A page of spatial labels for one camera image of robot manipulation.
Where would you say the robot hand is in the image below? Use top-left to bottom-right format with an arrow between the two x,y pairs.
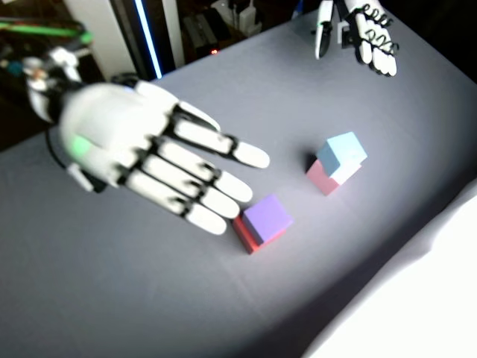
57,80 -> 271,236
314,0 -> 399,78

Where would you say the green cable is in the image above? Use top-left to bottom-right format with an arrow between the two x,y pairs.
0,20 -> 94,44

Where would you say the white plastic container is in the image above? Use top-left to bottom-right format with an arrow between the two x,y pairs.
212,0 -> 263,38

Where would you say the pink foam cube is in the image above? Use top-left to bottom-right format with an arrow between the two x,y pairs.
306,158 -> 362,197

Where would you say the small purple foam cube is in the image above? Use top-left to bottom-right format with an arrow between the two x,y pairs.
241,193 -> 294,245

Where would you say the grey table cloth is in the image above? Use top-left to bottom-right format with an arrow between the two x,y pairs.
0,9 -> 477,358

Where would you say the blue light strip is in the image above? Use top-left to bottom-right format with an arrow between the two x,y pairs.
133,0 -> 164,80

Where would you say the black device with red light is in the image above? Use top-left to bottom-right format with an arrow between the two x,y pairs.
181,9 -> 234,57

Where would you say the red foam cube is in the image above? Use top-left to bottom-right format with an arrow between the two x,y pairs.
233,215 -> 288,255

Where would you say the small blue foam cube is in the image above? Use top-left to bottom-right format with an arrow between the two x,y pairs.
315,131 -> 368,178

